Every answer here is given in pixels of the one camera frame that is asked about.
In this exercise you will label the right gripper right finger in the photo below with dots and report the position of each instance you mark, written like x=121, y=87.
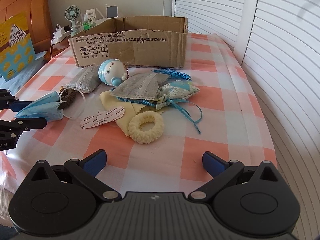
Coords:
x=223, y=175

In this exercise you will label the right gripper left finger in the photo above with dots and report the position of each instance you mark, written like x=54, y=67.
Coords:
x=84, y=172

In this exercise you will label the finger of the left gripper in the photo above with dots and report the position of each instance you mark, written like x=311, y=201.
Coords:
x=13, y=129
x=8, y=101

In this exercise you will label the blue face mask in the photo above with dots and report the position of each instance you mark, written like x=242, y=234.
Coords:
x=45, y=107

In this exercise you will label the white pink adhesive strips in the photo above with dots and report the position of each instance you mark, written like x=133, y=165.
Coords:
x=102, y=117

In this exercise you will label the brown hair scrunchie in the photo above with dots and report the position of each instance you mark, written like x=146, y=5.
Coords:
x=68, y=96

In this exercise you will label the cream knitted scrunchie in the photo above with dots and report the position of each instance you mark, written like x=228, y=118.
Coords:
x=146, y=127

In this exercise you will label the yellow cleaning cloth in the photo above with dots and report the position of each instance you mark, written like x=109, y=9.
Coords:
x=131, y=109

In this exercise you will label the floral blue drawstring pouch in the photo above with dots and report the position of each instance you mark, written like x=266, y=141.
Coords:
x=175, y=92

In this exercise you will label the blue white round toy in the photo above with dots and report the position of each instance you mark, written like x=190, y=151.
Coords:
x=113, y=72

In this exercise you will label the blue tassel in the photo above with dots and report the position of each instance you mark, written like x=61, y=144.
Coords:
x=173, y=75

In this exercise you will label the pink checkered bed sheet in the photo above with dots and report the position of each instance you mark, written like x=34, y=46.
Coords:
x=231, y=126

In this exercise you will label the yellow blue snack bag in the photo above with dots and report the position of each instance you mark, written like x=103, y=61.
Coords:
x=17, y=49

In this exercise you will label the wooden nightstand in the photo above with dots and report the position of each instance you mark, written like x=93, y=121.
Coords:
x=56, y=49

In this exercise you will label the white power strip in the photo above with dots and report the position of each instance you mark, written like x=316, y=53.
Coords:
x=60, y=33

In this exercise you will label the wooden headboard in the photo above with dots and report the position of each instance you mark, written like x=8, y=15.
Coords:
x=38, y=18

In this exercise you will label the green bottle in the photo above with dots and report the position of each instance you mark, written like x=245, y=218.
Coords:
x=86, y=23

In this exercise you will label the mint green desk fan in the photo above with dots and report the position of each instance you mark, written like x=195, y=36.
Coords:
x=72, y=13

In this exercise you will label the brown cardboard box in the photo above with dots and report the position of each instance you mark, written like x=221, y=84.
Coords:
x=149, y=41

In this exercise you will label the white louvered closet doors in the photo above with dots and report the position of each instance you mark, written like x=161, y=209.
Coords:
x=277, y=44

